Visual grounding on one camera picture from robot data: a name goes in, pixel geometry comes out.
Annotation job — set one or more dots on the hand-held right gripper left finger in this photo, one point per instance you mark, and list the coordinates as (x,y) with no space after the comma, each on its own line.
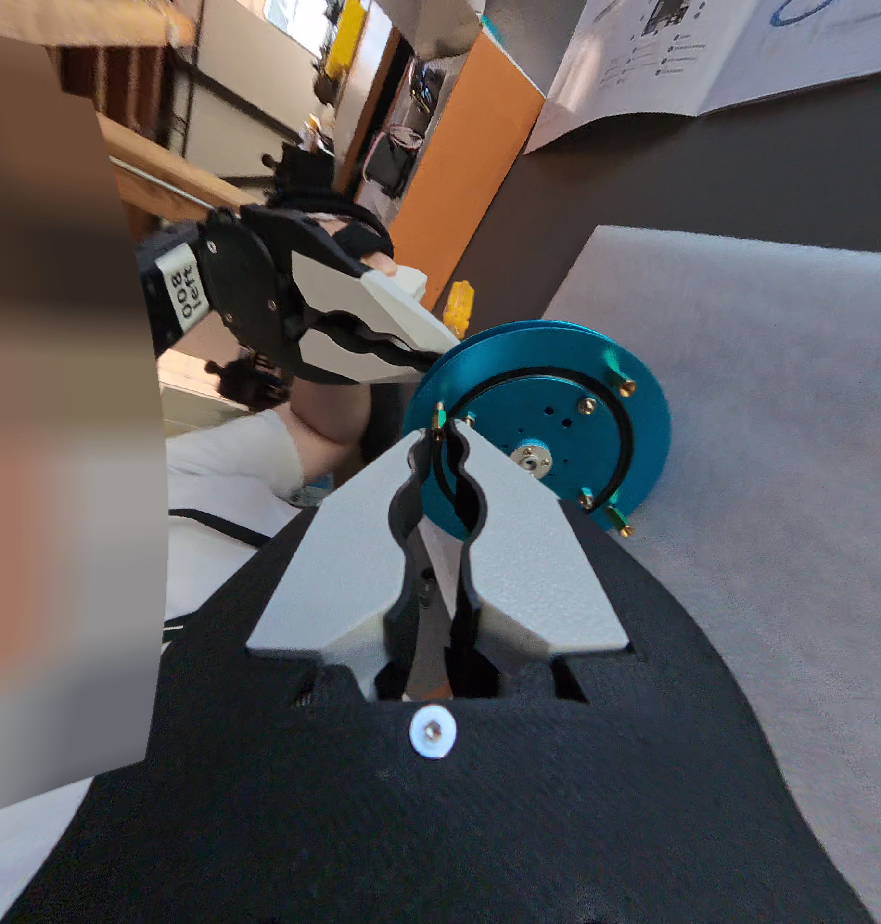
(325,577)

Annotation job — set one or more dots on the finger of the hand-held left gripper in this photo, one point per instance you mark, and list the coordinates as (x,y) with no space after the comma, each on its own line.
(339,357)
(339,289)

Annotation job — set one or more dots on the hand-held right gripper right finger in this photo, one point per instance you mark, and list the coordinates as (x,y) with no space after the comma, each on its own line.
(548,577)

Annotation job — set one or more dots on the blue round metal base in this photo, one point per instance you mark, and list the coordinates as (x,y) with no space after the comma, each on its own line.
(541,346)

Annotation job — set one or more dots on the person's left forearm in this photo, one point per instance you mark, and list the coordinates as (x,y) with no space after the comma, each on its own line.
(332,433)

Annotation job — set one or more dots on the dark grey desk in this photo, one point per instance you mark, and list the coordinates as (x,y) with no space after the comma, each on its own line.
(700,180)

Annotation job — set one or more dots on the person's left hand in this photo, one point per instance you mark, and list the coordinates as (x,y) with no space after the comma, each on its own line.
(387,267)

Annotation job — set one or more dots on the black chest harness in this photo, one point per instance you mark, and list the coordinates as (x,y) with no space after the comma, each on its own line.
(224,527)

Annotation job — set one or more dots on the wooden pillar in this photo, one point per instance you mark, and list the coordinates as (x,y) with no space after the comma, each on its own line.
(166,170)

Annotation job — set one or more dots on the black servo motor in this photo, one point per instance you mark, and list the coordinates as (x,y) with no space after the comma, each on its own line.
(391,166)

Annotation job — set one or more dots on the orange cardboard box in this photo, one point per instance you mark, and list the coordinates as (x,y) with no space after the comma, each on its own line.
(476,144)

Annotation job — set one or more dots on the white foam sheet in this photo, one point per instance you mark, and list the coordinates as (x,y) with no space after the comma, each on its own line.
(772,505)

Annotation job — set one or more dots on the stack of yellow bins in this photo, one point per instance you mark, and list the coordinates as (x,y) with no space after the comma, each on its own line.
(344,40)

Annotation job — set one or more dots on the open instruction booklet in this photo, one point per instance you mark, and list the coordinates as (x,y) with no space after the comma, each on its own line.
(628,65)

